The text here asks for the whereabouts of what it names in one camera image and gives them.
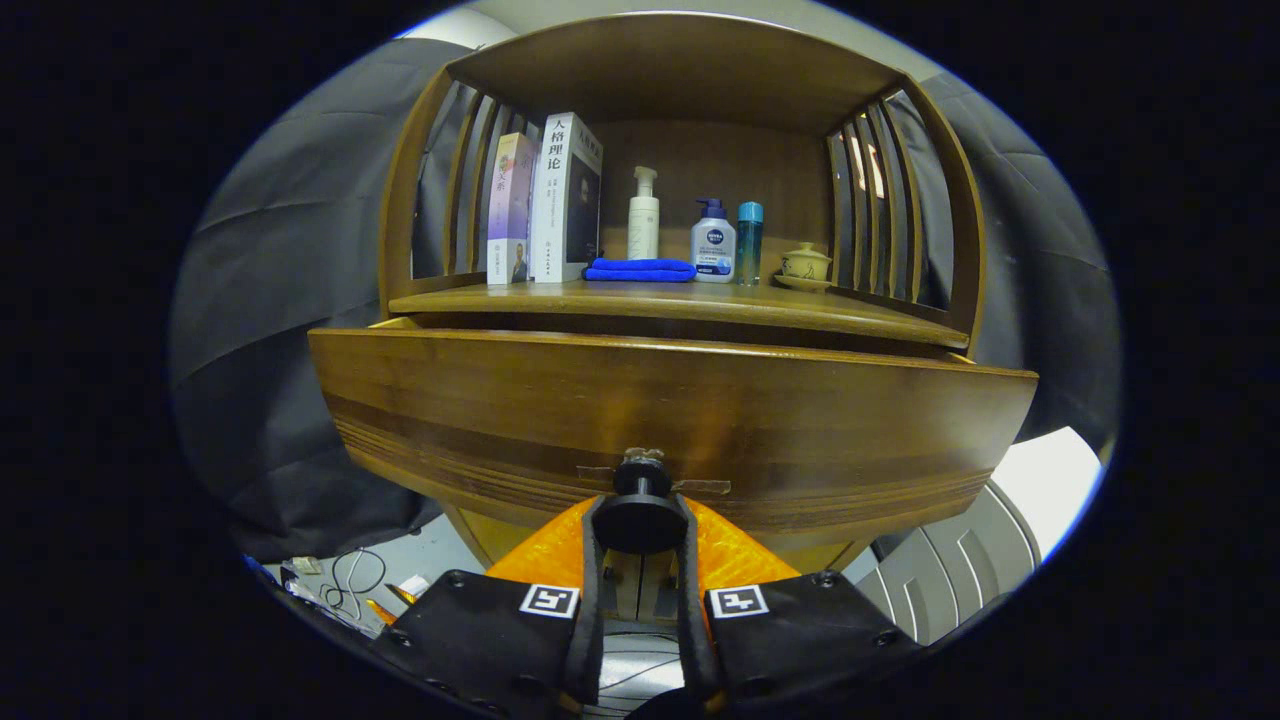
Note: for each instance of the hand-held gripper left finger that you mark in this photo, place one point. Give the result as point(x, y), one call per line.
point(592, 600)

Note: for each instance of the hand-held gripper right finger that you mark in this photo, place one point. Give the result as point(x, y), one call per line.
point(690, 620)

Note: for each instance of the brown wooden drawer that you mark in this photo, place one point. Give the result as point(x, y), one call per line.
point(600, 400)

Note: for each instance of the wooden countertop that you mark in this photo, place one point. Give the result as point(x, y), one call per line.
point(700, 300)

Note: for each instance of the brown wooden cabinet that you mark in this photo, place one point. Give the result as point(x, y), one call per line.
point(680, 60)

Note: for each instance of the blue folded towel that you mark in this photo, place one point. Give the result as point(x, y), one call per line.
point(640, 270)

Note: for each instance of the white bottle with blue cap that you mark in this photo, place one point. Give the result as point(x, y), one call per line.
point(713, 250)

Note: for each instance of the beige lidded tea cup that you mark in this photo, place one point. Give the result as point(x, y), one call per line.
point(805, 265)

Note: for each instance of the teal slim bottle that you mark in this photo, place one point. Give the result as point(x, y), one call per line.
point(749, 250)

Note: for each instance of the white pump bottle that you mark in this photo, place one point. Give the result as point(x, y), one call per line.
point(643, 225)

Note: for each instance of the white flat panel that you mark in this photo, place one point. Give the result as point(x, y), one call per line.
point(1050, 480)

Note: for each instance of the white thick book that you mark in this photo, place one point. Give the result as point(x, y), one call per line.
point(550, 200)

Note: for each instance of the purple book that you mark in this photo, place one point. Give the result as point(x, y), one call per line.
point(510, 200)

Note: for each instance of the black backdrop cloth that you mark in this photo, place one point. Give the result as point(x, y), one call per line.
point(270, 300)

